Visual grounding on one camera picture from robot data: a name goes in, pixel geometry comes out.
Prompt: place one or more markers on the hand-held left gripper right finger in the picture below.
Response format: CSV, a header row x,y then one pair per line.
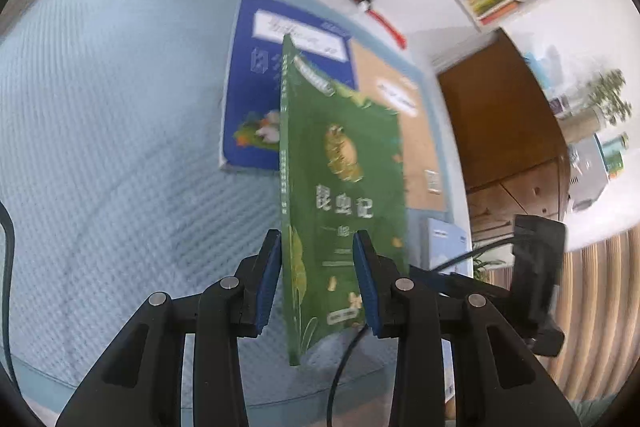
x,y
365,287

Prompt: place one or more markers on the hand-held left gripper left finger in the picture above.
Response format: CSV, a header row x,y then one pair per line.
x,y
267,287

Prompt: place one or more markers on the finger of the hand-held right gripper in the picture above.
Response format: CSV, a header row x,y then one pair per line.
x,y
440,282

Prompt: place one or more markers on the green insect book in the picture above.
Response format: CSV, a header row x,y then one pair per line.
x,y
340,187

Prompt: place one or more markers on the blue flower-print book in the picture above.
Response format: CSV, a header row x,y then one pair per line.
x,y
250,107

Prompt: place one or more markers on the pale blue portrait book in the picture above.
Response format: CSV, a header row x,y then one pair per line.
x,y
445,242

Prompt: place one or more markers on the small leafy floor plant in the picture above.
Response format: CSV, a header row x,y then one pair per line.
x,y
487,264

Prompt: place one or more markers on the beige slatted panel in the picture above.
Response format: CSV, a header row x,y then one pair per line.
x,y
600,307

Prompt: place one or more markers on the silver box appliance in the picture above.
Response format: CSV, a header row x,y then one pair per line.
x,y
587,177

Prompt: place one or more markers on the green canister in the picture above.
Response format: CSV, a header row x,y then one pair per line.
x,y
615,154

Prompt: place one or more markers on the kraft brown book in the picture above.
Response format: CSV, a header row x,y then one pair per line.
x,y
420,147

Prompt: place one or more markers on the brown wooden cabinet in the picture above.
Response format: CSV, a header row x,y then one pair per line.
x,y
500,132

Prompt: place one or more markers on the green leafy plant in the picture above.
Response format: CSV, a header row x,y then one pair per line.
x,y
607,94

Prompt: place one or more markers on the light blue tissue box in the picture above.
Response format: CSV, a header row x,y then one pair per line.
x,y
537,64

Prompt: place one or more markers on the blue ginkgo-print table mat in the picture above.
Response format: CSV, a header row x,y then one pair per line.
x,y
125,132

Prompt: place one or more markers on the red tassel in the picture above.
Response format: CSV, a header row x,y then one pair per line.
x,y
387,27

